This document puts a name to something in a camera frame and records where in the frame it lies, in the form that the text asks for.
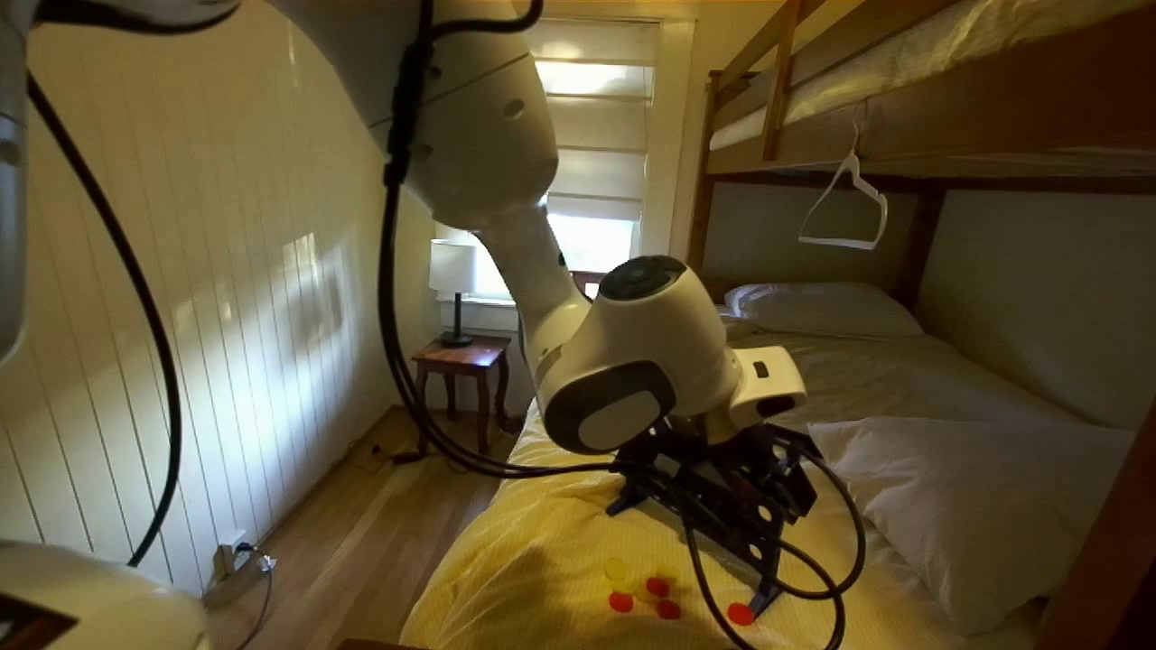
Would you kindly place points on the red chip middle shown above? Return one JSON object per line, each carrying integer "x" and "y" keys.
{"x": 660, "y": 587}

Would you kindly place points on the red chip right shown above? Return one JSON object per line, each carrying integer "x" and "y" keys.
{"x": 743, "y": 613}

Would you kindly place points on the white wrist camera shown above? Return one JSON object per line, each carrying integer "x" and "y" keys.
{"x": 767, "y": 381}

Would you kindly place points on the far white pillow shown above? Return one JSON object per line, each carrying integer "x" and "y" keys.
{"x": 822, "y": 308}

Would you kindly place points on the wall power plug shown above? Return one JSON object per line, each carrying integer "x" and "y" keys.
{"x": 240, "y": 553}

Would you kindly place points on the wooden bunk bed frame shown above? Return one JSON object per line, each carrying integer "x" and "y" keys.
{"x": 1030, "y": 152}

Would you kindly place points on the blue connect four gameboard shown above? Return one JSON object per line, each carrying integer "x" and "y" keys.
{"x": 738, "y": 527}

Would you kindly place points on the white window blind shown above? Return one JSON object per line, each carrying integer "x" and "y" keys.
{"x": 600, "y": 90}

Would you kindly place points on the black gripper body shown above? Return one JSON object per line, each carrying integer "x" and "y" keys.
{"x": 743, "y": 487}

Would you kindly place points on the red chip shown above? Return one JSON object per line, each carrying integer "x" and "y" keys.
{"x": 743, "y": 613}
{"x": 660, "y": 587}
{"x": 669, "y": 607}
{"x": 620, "y": 600}

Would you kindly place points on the small wooden side table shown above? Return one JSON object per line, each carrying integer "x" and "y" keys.
{"x": 483, "y": 364}

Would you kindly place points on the red chip left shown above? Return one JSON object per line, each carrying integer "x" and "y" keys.
{"x": 620, "y": 600}

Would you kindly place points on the white pillow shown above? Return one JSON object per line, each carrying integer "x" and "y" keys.
{"x": 988, "y": 515}
{"x": 822, "y": 308}

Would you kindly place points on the red chip lower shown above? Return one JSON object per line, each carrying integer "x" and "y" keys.
{"x": 669, "y": 607}

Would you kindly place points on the white table lamp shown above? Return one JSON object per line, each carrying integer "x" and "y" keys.
{"x": 454, "y": 278}

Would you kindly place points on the yellow bed duvet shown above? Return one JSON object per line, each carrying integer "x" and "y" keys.
{"x": 529, "y": 569}

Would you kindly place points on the near white pillow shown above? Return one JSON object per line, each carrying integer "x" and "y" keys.
{"x": 988, "y": 515}

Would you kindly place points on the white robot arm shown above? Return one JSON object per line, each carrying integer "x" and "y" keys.
{"x": 635, "y": 381}

